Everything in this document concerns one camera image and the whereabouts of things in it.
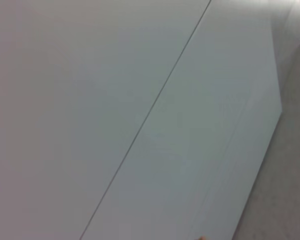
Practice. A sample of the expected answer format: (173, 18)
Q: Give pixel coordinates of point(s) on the brown jute handbag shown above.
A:
(202, 238)

